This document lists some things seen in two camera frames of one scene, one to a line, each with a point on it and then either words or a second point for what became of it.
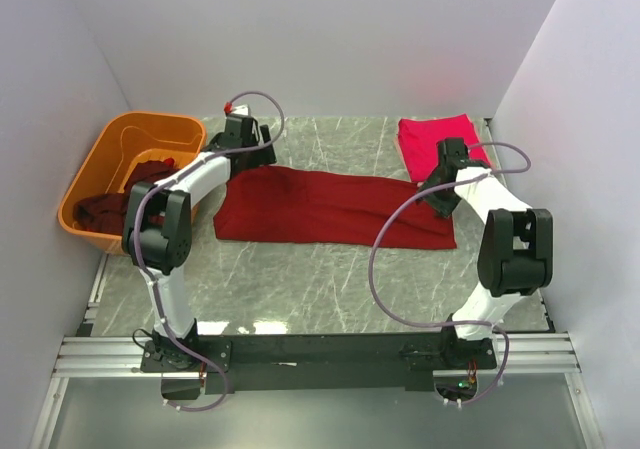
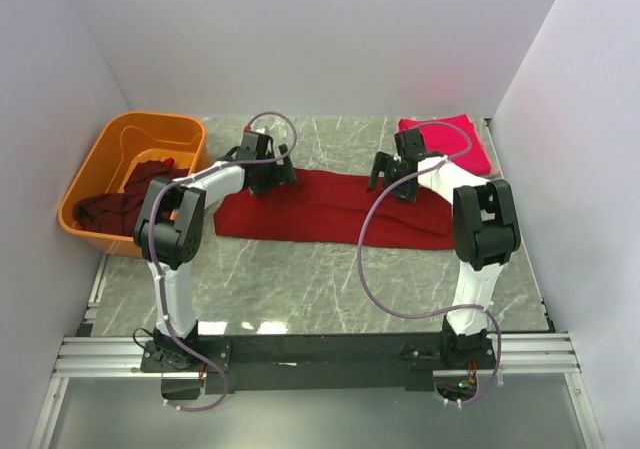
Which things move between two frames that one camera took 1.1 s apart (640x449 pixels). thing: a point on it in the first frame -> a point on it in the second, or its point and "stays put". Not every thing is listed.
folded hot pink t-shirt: [419, 138] stays put
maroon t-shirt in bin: [106, 213] stays put
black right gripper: [444, 208] -> [382, 162]
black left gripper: [264, 155] -> [281, 175]
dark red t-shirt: [329, 209] stays put
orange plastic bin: [131, 140] stays put
